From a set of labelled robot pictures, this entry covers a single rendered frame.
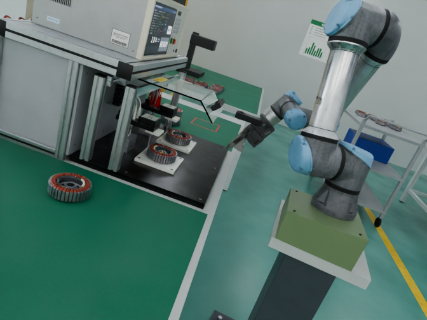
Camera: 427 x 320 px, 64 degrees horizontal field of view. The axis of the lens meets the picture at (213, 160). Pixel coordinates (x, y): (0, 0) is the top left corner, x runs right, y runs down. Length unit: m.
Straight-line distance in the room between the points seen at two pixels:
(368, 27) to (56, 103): 0.95
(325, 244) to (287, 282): 0.24
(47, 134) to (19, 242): 0.47
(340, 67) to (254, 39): 5.44
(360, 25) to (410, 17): 5.77
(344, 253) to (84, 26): 1.07
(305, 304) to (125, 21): 1.12
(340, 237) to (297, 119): 0.45
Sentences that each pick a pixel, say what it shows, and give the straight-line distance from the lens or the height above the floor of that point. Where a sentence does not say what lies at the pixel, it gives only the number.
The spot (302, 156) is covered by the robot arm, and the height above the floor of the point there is 1.02.
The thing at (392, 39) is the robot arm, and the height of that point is 1.41.
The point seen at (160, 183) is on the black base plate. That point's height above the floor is 0.77.
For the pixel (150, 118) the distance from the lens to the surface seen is 1.25.
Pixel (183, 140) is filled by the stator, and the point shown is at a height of 0.81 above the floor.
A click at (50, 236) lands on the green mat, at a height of 0.75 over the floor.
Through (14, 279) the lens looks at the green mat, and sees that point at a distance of 0.77.
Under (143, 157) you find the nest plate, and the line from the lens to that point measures 1.26.
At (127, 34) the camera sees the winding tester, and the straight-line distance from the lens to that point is 1.18.
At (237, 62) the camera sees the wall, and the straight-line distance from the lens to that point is 6.52.
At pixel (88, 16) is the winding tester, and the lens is 1.23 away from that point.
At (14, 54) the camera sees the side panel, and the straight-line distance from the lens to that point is 1.23.
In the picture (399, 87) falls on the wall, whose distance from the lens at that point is 6.90.
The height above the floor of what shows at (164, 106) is 0.92.
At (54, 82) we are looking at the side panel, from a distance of 1.16.
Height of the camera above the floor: 1.28
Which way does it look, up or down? 21 degrees down
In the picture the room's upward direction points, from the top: 19 degrees clockwise
